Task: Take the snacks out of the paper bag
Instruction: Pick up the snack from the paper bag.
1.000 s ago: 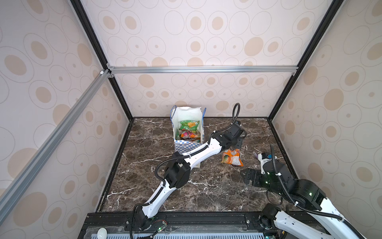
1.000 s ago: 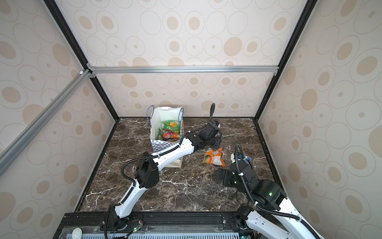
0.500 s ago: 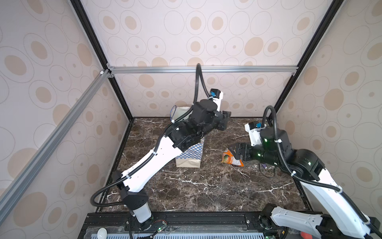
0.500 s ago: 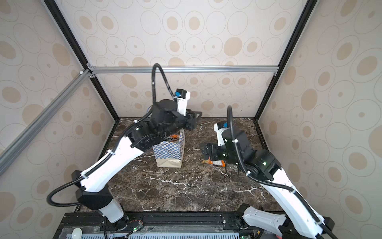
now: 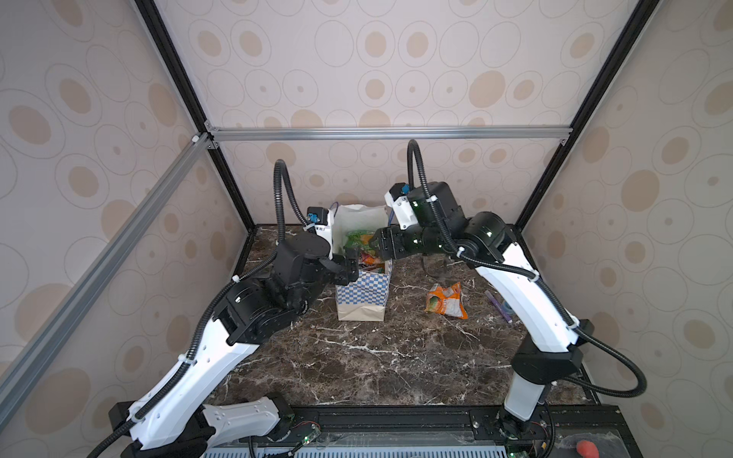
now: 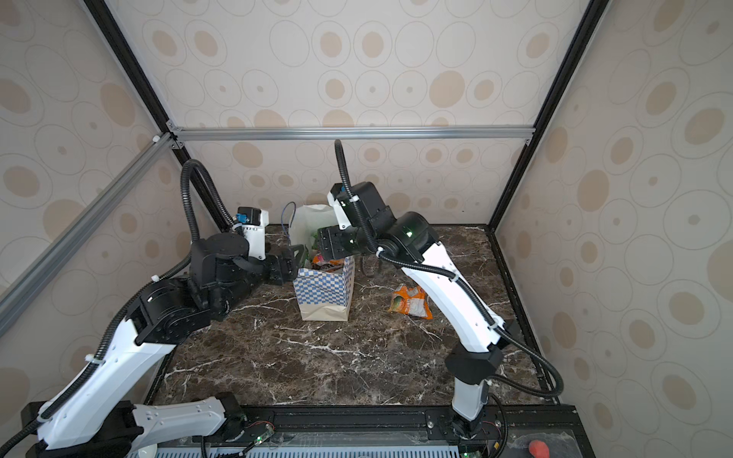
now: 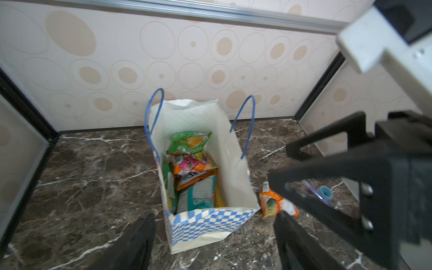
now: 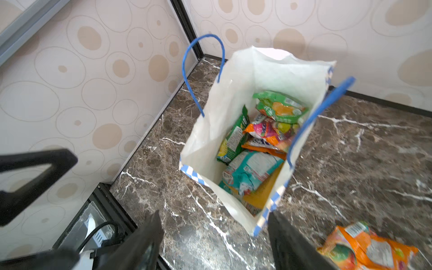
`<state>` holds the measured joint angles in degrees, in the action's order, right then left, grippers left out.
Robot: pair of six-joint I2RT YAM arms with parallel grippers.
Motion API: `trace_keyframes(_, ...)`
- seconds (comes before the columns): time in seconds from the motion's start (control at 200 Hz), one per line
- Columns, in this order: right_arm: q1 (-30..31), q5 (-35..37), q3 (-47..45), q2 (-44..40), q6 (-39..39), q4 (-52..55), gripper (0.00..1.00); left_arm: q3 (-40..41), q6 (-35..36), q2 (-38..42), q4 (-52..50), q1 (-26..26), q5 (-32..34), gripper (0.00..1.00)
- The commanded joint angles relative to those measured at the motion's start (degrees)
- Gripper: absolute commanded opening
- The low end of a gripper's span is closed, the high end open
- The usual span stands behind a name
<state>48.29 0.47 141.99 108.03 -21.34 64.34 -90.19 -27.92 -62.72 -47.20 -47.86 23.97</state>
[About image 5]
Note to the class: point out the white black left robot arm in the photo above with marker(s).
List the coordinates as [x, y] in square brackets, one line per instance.
[173, 419]

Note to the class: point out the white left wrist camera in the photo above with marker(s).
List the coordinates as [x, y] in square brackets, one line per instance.
[320, 221]

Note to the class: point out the green snack packet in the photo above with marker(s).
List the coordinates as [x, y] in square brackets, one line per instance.
[360, 239]

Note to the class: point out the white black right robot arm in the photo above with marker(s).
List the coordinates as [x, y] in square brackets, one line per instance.
[433, 222]

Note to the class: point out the black right corner post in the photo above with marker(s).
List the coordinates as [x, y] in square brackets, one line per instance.
[619, 53]

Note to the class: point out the orange candy packet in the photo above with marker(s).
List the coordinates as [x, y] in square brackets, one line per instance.
[446, 301]

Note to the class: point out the horizontal aluminium frame bar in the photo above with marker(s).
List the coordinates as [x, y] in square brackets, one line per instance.
[383, 133]

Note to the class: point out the purple pen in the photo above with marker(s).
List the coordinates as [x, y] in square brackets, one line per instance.
[501, 306]

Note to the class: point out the blue checkered paper bag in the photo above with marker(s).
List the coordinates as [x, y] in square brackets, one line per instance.
[366, 299]

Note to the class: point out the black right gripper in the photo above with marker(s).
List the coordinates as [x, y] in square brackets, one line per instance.
[385, 243]

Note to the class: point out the left aluminium frame bar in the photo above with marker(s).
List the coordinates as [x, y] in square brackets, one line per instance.
[38, 355]

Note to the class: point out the red emergency button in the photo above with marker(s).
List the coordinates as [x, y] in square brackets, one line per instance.
[587, 449]

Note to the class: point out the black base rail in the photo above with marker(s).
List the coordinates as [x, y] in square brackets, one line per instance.
[411, 431]

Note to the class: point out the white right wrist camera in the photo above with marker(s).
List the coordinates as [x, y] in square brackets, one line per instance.
[397, 199]

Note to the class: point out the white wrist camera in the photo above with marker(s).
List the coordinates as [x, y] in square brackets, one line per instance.
[320, 221]
[397, 199]

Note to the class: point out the black corner post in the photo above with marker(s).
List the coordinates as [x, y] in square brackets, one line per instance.
[153, 21]
[619, 53]

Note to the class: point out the black left corner post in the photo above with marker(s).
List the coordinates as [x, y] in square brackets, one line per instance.
[153, 21]

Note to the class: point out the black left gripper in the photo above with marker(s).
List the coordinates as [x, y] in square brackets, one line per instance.
[348, 263]

